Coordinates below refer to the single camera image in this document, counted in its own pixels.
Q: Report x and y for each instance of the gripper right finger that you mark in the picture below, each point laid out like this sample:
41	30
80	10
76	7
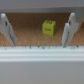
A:
69	28

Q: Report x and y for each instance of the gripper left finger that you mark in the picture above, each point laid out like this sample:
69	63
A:
7	29

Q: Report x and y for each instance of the yellow block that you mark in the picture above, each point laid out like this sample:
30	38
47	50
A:
48	27

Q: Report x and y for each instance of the white cabinet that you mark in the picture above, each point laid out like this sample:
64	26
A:
41	63

